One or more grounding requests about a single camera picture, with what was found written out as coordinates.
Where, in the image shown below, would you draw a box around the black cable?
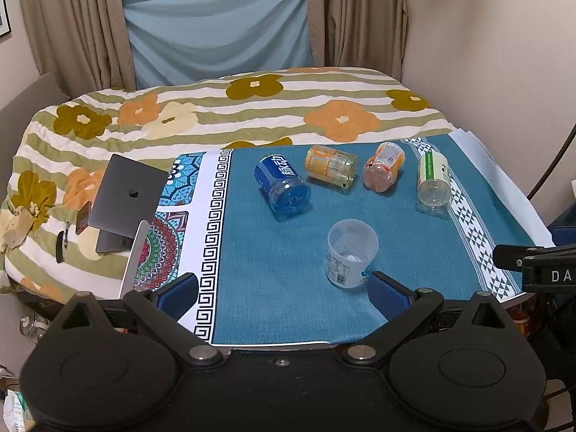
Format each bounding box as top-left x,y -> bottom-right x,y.
526,123 -> 576,201

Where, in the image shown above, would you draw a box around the blue label bottle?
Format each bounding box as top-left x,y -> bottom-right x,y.
253,154 -> 312,214

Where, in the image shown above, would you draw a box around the black pen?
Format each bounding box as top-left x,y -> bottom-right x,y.
56,221 -> 70,264

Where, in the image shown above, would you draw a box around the framed wall picture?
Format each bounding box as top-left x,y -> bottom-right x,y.
0,0 -> 13,39

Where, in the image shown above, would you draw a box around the white plastic cup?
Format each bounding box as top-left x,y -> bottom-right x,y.
326,219 -> 379,289

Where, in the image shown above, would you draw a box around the beige paper tags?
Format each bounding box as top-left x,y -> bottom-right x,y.
2,204 -> 37,249

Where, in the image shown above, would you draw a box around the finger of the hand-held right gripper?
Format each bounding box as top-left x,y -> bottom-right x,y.
492,243 -> 576,271

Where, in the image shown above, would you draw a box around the floral striped blanket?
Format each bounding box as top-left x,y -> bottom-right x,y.
0,67 -> 455,303

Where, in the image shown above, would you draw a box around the dark blue box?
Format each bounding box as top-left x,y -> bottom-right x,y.
546,202 -> 576,246

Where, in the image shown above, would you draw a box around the white sheet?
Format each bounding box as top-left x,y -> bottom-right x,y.
450,130 -> 556,248

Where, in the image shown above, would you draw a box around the white green bag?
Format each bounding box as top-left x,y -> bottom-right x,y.
0,364 -> 37,432

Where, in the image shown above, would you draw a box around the green white label bottle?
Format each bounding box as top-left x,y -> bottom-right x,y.
416,150 -> 453,210

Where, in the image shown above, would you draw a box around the grey headboard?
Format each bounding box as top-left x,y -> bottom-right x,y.
0,72 -> 70,154

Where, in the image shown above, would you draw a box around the pink orange-cap bottle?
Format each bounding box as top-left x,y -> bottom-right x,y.
363,141 -> 407,193

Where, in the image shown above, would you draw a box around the orange label bottle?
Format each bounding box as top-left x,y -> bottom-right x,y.
305,145 -> 359,190

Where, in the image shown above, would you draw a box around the blue hanging cloth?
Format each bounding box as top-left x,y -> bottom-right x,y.
122,0 -> 314,90

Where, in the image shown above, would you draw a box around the blue patterned table cloth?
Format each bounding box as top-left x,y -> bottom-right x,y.
135,137 -> 547,347

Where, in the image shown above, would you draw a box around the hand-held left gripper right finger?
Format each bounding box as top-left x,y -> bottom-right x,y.
343,272 -> 519,367

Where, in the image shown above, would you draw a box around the orange container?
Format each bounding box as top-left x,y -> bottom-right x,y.
504,297 -> 537,338

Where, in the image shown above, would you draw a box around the grey laptop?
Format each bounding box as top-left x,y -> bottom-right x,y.
87,153 -> 168,254

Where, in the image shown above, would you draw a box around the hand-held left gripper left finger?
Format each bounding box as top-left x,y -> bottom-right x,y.
53,272 -> 224,367

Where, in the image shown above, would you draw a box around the smartphone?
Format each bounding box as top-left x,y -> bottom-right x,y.
75,202 -> 93,235

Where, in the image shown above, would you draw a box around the beige curtain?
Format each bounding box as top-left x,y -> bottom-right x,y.
306,0 -> 408,82
15,0 -> 136,100

